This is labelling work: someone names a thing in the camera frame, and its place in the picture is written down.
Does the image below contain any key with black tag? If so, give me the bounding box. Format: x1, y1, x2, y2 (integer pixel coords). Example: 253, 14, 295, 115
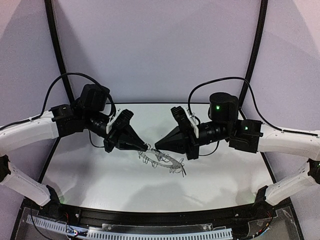
179, 163, 187, 178

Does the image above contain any metal keyring disc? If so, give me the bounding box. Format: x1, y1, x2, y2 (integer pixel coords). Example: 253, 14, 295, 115
137, 145, 184, 175

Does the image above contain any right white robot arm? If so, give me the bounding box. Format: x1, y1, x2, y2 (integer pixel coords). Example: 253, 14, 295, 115
155, 92, 320, 206

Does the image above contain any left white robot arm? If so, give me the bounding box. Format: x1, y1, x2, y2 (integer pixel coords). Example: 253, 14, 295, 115
0, 84, 148, 208

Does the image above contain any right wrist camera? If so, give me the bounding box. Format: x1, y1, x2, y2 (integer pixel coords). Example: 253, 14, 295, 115
170, 106, 199, 139

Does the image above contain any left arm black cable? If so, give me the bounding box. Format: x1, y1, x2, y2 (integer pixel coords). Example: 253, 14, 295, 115
0, 72, 118, 148

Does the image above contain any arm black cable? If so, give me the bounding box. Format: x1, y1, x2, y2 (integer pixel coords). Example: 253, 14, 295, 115
0, 72, 118, 148
187, 76, 320, 157

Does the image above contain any black front aluminium rail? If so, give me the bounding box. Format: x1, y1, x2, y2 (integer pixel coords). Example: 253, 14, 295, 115
61, 204, 257, 226

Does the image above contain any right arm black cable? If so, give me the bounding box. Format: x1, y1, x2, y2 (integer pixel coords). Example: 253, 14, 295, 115
187, 76, 320, 157

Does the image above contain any white slotted cable duct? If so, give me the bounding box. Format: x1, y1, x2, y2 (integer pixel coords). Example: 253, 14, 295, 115
23, 215, 233, 240

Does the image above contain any left black frame post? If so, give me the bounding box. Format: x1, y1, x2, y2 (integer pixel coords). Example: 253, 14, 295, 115
44, 0, 75, 103

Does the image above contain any black frame post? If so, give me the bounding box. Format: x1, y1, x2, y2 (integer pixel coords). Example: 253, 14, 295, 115
44, 0, 75, 103
237, 0, 269, 111

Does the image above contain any right black frame post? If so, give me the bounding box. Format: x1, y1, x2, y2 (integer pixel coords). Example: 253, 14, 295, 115
237, 0, 269, 111

